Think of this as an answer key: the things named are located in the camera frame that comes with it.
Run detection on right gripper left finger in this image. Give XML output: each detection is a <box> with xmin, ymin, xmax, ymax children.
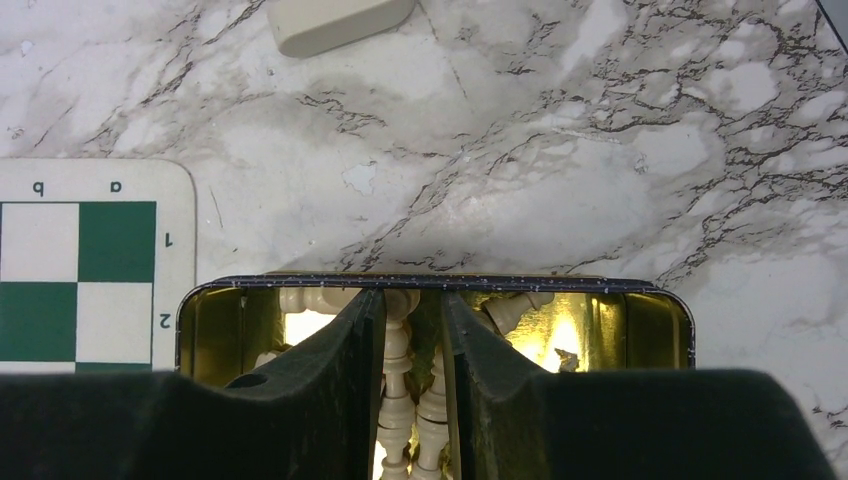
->
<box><xmin>1</xmin><ymin>289</ymin><xmax>386</xmax><ymax>479</ymax></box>

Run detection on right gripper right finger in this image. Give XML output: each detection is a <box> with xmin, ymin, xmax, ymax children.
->
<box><xmin>442</xmin><ymin>293</ymin><xmax>834</xmax><ymax>479</ymax></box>

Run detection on pile of light chess pieces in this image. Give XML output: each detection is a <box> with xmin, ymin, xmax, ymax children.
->
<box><xmin>241</xmin><ymin>289</ymin><xmax>576</xmax><ymax>479</ymax></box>

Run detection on gold tin with light pieces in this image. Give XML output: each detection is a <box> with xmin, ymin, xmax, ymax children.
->
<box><xmin>176</xmin><ymin>272</ymin><xmax>695</xmax><ymax>479</ymax></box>

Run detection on green white chess board mat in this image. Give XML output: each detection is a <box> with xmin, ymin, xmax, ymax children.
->
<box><xmin>1</xmin><ymin>158</ymin><xmax>196</xmax><ymax>375</ymax></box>

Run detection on beige stapler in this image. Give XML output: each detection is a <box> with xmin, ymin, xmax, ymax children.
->
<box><xmin>267</xmin><ymin>0</ymin><xmax>416</xmax><ymax>58</ymax></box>

